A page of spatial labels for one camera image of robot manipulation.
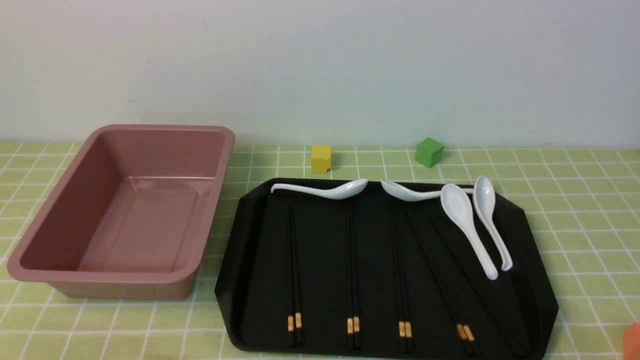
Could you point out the orange object at corner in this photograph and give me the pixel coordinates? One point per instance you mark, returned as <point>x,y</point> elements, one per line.
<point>631,342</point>

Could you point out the green wooden cube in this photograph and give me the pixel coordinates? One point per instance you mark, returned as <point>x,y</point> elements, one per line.
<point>429,152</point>

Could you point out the white ceramic spoon centre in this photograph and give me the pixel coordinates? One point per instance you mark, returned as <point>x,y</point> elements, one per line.
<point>407,195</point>

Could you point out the black chopstick gold band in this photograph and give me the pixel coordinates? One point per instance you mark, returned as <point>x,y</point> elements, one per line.
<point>452,304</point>
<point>402,337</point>
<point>354,286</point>
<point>298,326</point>
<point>350,280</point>
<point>407,312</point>
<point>472,338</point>
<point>291,328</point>

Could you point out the white ceramic spoon far right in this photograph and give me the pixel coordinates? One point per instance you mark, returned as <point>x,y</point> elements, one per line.
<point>484,201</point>

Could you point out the yellow wooden cube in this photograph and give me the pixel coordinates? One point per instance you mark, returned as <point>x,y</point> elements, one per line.
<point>321,159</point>

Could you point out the black plastic tray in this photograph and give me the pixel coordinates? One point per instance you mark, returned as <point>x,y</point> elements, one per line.
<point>252,286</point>

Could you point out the pink rectangular plastic bin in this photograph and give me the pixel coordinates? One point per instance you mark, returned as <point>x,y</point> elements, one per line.
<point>131,216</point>

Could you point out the white ceramic spoon large front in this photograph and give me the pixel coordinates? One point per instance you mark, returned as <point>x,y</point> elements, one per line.
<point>457,206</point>

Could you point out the white ceramic spoon far left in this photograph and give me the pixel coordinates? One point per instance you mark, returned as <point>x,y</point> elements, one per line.
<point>344,191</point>

